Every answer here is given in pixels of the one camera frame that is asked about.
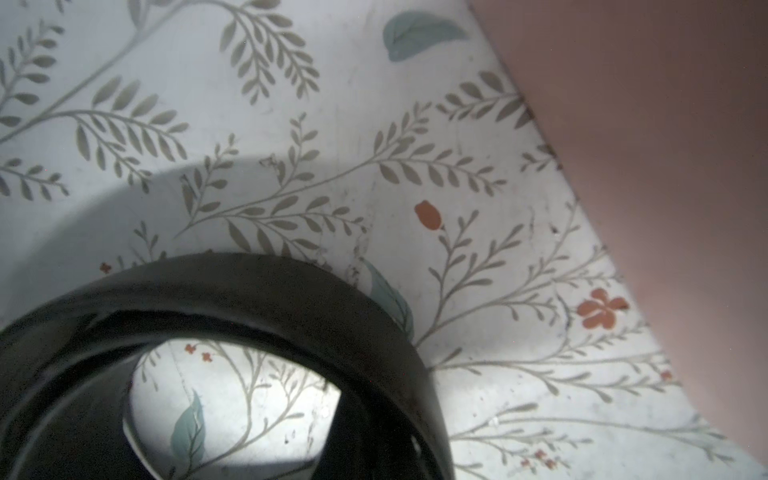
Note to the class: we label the long black leather belt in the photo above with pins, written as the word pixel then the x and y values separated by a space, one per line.
pixel 67 366

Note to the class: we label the pink compartment storage tray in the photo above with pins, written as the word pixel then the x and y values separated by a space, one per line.
pixel 658 113

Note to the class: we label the floral table mat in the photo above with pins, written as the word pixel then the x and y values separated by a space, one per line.
pixel 380 140

